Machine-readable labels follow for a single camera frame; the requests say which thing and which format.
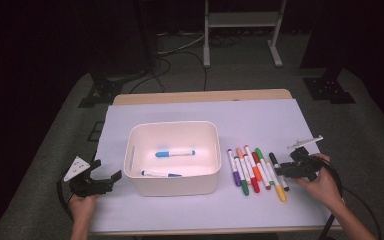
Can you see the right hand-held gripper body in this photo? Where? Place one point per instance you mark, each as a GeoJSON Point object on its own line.
{"type": "Point", "coordinates": [305, 166]}

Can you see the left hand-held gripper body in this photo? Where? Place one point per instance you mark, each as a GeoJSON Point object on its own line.
{"type": "Point", "coordinates": [88, 186]}

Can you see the black stand base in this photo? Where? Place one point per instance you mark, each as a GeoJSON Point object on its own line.
{"type": "Point", "coordinates": [328, 90]}
{"type": "Point", "coordinates": [101, 91]}

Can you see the person's right hand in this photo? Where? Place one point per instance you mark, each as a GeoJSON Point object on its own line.
{"type": "Point", "coordinates": [326, 190]}

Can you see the light blue marker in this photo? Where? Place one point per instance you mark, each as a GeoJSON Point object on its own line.
{"type": "Point", "coordinates": [173, 153]}

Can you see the dark blue marker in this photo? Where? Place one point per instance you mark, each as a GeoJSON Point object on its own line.
{"type": "Point", "coordinates": [156, 173]}

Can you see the orange marker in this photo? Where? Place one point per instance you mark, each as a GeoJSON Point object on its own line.
{"type": "Point", "coordinates": [257, 173]}

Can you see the black marker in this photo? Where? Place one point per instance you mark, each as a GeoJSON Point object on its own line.
{"type": "Point", "coordinates": [272, 157]}

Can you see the black floor frame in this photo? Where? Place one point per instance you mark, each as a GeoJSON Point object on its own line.
{"type": "Point", "coordinates": [95, 123]}

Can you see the white sheet covered board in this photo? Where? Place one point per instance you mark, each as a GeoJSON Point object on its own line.
{"type": "Point", "coordinates": [180, 213]}

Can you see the light green marker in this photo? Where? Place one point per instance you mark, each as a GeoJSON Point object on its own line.
{"type": "Point", "coordinates": [259, 152]}

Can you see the purple marker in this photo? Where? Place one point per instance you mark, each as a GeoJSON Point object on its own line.
{"type": "Point", "coordinates": [236, 178]}

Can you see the white plastic storage box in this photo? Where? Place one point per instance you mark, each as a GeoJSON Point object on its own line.
{"type": "Point", "coordinates": [173, 188]}

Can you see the peach marker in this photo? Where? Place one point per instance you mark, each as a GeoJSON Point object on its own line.
{"type": "Point", "coordinates": [239, 152]}

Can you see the person's left hand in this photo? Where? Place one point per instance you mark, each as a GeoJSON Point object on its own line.
{"type": "Point", "coordinates": [81, 208]}

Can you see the white metal frame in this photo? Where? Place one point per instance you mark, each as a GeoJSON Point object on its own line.
{"type": "Point", "coordinates": [241, 19]}

